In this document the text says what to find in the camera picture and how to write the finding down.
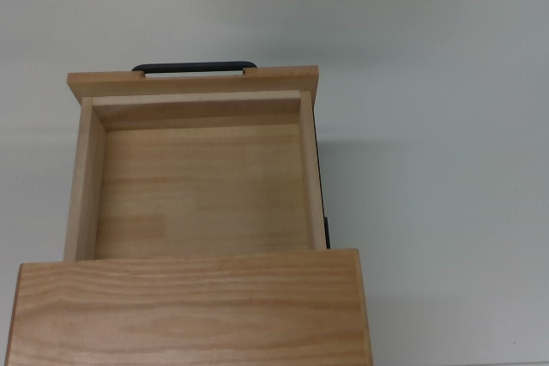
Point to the light wooden cabinet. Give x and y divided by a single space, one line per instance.
188 314

